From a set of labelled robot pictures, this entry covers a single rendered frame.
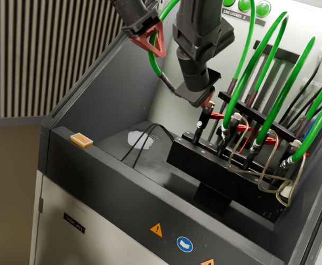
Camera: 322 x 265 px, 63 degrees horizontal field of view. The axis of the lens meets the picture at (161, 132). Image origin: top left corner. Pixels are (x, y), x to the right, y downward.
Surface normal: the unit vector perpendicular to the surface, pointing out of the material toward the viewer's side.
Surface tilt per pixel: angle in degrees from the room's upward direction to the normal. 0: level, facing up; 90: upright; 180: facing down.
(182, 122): 90
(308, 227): 43
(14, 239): 0
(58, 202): 90
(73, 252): 90
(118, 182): 90
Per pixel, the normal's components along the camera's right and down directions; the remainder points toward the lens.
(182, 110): -0.48, 0.29
